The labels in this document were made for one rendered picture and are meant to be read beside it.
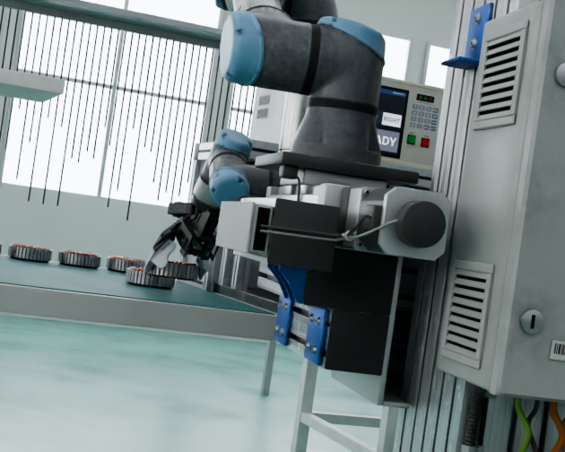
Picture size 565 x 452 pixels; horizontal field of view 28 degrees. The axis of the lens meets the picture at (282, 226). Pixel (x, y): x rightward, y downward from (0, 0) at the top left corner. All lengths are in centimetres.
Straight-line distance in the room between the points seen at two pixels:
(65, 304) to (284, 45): 66
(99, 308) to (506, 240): 99
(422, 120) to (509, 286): 148
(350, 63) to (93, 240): 718
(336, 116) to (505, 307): 58
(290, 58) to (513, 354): 68
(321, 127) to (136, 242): 721
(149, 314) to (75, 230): 674
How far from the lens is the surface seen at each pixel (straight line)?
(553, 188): 134
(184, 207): 235
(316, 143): 179
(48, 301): 212
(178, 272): 236
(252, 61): 180
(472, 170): 149
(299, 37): 181
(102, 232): 892
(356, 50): 182
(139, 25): 612
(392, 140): 274
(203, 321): 218
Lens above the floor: 91
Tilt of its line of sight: level
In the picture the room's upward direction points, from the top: 8 degrees clockwise
